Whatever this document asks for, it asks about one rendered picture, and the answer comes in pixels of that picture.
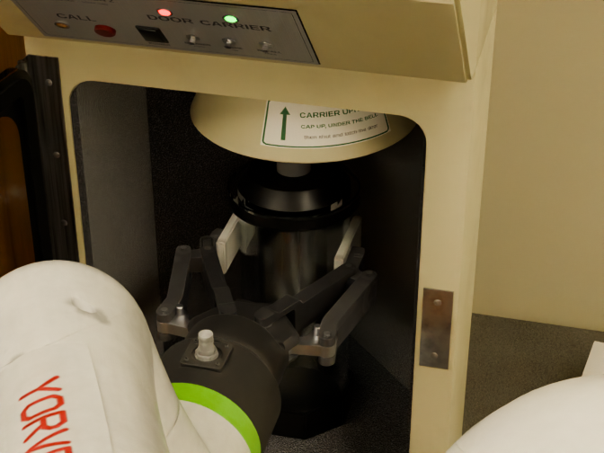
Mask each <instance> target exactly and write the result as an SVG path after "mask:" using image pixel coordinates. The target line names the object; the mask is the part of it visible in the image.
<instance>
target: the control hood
mask: <svg viewBox="0 0 604 453"><path fill-rule="evenodd" d="M199 1H208V2H218V3H227V4H245V5H254V6H264V7H273V8H282V9H292V10H297V11H298V14H299V17H300V19H301V21H302V23H303V25H304V27H305V29H306V33H307V35H308V37H309V39H310V41H311V43H312V45H313V48H314V50H315V53H316V55H317V57H318V59H319V62H320V64H321V65H314V64H306V63H297V62H288V61H279V60H271V59H262V58H246V57H238V56H228V55H220V54H211V53H203V52H194V51H186V50H177V49H160V48H152V47H143V46H135V45H126V44H118V43H109V42H100V41H91V40H75V39H67V38H58V37H50V36H44V35H43V34H42V33H41V32H40V31H39V29H38V28H37V27H36V26H35V25H34V24H33V23H32V22H31V21H30V20H29V19H28V18H27V17H26V16H25V14H24V13H23V12H22V11H21V10H20V9H19V8H18V7H17V6H16V5H15V4H14V3H13V2H12V0H0V27H1V28H2V29H3V30H4V31H5V32H6V33H7V34H9V35H18V36H26V37H35V38H43V39H52V40H68V41H77V42H85V43H94V44H102V45H112V46H120V47H129V48H137V49H153V50H162V51H171V52H179V53H188V54H196V55H205V56H213V57H222V58H239V59H247V60H256V61H264V62H272V63H281V64H290V65H299V66H307V67H323V68H332V69H341V70H350V71H358V72H367V73H375V74H383V75H392V76H409V77H417V78H426V79H434V80H443V81H451V82H460V83H467V80H472V77H473V74H474V72H475V67H476V55H477V43H478V32H479V19H480V7H481V0H199Z"/></svg>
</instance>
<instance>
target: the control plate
mask: <svg viewBox="0 0 604 453"><path fill-rule="evenodd" d="M12 2H13V3H14V4H15V5H16V6H17V7H18V8H19V9H20V10H21V11H22V12H23V13H24V14H25V16H26V17H27V18H28V19H29V20H30V21H31V22H32V23H33V24H34V25H35V26H36V27H37V28H38V29H39V31H40V32H41V33H42V34H43V35H44V36H50V37H58V38H67V39H75V40H91V41H100V42H109V43H118V44H126V45H135V46H143V47H152V48H160V49H177V50H186V51H194V52H203V53H211V54H220V55H228V56H238V57H246V58H262V59H271V60H279V61H288V62H297V63H306V64H314V65H321V64H320V62H319V59H318V57H317V55H316V53H315V50H314V48H313V45H312V43H311V41H310V39H309V37H308V35H307V33H306V29H305V27H304V25H303V23H302V21H301V19H300V17H299V14H298V11H297V10H292V9H282V8H273V7H264V6H254V5H245V4H227V3H218V2H208V1H199V0H12ZM157 8H164V9H168V10H170V11H172V12H173V15H172V16H165V15H161V14H159V13H157V12H156V9H157ZM225 14H229V15H233V16H235V17H237V18H238V19H239V22H227V21H225V20H223V18H222V16H223V15H225ZM54 22H65V23H67V24H69V25H70V28H69V29H63V28H59V27H58V26H56V25H55V24H54ZM95 25H106V26H110V27H112V28H113V29H115V30H116V35H115V36H113V37H103V36H101V35H99V34H97V33H96V32H95V31H94V26H95ZM136 25H137V26H146V27H155V28H159V29H160V30H161V32H162V33H163V35H164V36H165V37H166V38H167V40H168V41H169V43H160V42H152V41H145V39H144V38H143V37H142V35H141V34H140V33H139V31H138V30H137V28H136V27H135V26H136ZM188 34H193V35H196V36H199V38H200V40H196V41H195V45H191V44H189V40H188V39H187V38H186V35H188ZM224 38H229V39H232V40H235V42H236V44H233V45H232V47H231V49H227V48H225V45H226V43H224V42H223V40H222V39H224ZM263 41H265V42H268V43H271V44H272V46H273V48H270V49H268V52H262V47H260V45H259V42H263Z"/></svg>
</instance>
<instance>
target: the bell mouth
mask: <svg viewBox="0 0 604 453"><path fill-rule="evenodd" d="M190 113H191V120H192V122H193V124H194V126H195V127H196V129H197V130H198V131H199V132H200V133H201V134H202V135H203V136H204V137H206V138H207V139H209V140H210V141H212V142H213V143H215V144H217V145H218V146H220V147H223V148H225V149H227V150H230V151H232V152H235V153H238V154H240V155H246V156H249V157H252V158H257V159H262V160H267V161H273V162H282V163H293V164H316V163H329V162H337V161H343V160H349V159H353V158H357V157H361V156H365V155H370V154H373V153H376V152H378V151H380V150H383V149H385V148H387V147H390V146H392V145H393V144H395V143H396V142H398V141H400V140H401V139H402V138H404V137H405V136H407V135H408V134H409V133H410V132H411V131H412V130H413V128H414V127H415V125H416V122H415V121H413V120H411V119H409V118H407V117H405V116H401V115H394V114H386V113H378V112H370V111H355V110H347V109H339V108H331V107H323V106H314V105H306V104H298V103H290V102H275V101H267V100H259V99H251V98H243V97H234V96H226V95H218V94H210V93H196V94H195V96H194V98H193V101H192V103H191V109H190Z"/></svg>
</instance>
